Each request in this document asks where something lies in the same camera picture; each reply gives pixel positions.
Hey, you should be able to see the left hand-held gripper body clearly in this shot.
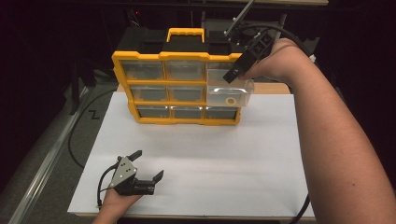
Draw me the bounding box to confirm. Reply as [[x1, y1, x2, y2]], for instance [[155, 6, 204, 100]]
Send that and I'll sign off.
[[108, 156, 156, 196]]

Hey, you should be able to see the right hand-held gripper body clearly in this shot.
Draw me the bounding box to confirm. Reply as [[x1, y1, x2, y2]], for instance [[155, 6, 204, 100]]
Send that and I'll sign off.
[[223, 0, 276, 63]]

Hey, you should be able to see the large clear plastic drawer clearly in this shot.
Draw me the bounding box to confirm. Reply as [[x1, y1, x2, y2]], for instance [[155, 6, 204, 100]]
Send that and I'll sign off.
[[206, 62, 255, 107]]

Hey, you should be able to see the yellow black drawer organizer cabinet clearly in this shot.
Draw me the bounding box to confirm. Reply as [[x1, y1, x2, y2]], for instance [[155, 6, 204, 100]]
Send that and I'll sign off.
[[111, 27, 258, 126]]

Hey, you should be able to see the person's right hand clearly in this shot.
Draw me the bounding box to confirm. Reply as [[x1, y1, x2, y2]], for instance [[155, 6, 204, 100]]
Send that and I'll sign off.
[[241, 37, 312, 87]]

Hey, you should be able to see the person's left hand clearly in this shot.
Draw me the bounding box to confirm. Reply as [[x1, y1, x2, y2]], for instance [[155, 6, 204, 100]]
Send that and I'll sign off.
[[98, 188, 142, 216]]

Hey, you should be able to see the grey metal stand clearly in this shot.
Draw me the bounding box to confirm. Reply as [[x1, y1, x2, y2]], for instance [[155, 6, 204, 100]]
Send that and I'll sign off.
[[201, 12, 288, 82]]

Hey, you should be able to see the white table board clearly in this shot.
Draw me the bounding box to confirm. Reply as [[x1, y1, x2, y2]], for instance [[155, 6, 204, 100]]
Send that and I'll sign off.
[[67, 91, 316, 218]]

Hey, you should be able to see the set of small clear drawers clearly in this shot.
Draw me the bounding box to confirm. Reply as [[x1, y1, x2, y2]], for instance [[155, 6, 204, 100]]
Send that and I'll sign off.
[[120, 60, 238, 120]]

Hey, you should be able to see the dark stand leg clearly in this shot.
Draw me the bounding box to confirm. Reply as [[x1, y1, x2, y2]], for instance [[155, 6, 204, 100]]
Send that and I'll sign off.
[[68, 59, 98, 116]]

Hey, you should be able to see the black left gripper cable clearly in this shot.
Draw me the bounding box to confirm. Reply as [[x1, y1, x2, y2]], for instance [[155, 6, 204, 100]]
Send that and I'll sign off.
[[96, 162, 120, 208]]

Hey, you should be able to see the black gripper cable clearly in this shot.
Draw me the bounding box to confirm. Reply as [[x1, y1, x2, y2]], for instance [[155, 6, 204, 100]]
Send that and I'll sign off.
[[96, 162, 120, 208], [237, 23, 317, 224]]

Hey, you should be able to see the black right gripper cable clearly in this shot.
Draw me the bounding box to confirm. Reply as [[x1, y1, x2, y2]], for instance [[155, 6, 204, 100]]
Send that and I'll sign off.
[[237, 23, 317, 224]]

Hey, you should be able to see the black floor cable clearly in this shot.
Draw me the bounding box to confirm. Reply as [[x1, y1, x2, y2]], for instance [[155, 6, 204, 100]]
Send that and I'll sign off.
[[67, 88, 118, 170]]

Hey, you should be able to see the aluminium floor rail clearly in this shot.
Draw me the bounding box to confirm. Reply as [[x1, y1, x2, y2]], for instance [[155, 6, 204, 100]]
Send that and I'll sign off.
[[7, 87, 90, 224]]

